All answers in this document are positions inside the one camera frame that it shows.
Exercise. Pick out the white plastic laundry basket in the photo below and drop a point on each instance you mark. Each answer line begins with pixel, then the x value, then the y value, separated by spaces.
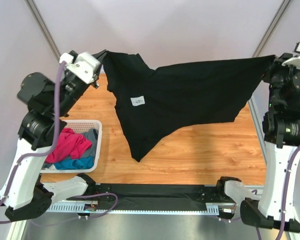
pixel 79 127

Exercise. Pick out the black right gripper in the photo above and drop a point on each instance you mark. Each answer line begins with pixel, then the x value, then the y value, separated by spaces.
pixel 277 64

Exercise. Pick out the black base mat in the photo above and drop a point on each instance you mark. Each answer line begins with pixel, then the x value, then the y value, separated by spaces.
pixel 164 197

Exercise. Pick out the pink t-shirt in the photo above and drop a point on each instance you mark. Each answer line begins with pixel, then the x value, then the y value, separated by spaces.
pixel 69 144

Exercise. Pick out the black t-shirt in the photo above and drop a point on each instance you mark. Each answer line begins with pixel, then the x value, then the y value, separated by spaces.
pixel 153 103

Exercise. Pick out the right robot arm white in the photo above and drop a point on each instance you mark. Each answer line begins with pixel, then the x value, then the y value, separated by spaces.
pixel 281 127

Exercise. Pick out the blue t-shirt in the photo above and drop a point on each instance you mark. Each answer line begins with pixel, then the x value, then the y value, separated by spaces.
pixel 75 164

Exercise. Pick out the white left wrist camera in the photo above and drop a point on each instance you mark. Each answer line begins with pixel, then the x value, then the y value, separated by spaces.
pixel 85 66

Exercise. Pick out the grey t-shirt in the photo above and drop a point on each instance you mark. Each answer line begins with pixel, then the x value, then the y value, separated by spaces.
pixel 92 136

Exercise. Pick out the aluminium frame post right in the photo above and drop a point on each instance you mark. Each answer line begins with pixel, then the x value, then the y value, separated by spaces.
pixel 283 7

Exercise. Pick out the aluminium frame post left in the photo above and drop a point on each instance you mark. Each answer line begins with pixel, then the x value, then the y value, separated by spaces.
pixel 34 10

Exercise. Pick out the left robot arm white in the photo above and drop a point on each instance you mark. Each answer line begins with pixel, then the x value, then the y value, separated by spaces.
pixel 48 102

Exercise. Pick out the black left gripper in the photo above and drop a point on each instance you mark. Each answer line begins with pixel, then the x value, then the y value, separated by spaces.
pixel 100 54

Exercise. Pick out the aluminium frame post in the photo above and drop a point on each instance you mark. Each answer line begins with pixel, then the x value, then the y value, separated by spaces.
pixel 283 7
pixel 34 10

